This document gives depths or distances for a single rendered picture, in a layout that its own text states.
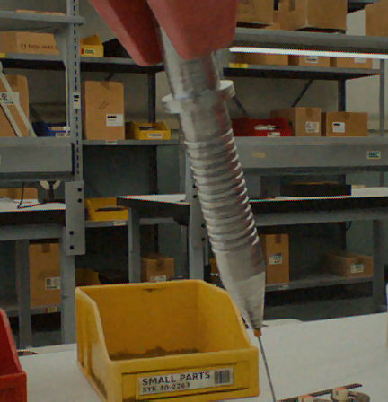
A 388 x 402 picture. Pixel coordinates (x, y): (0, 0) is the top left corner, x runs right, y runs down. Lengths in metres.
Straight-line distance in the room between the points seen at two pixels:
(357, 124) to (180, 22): 5.08
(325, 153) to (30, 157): 1.10
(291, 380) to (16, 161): 2.00
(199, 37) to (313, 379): 0.43
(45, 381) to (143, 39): 0.43
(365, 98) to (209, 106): 5.63
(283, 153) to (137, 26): 2.71
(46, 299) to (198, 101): 4.18
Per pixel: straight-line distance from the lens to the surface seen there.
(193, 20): 0.16
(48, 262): 4.31
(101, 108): 4.40
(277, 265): 4.91
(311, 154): 2.94
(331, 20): 3.10
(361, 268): 5.22
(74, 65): 2.61
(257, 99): 5.30
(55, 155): 2.53
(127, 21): 0.17
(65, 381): 0.57
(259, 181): 2.94
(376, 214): 3.21
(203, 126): 0.17
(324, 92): 5.59
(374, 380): 0.57
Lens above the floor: 0.90
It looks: 3 degrees down
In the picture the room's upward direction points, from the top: 1 degrees counter-clockwise
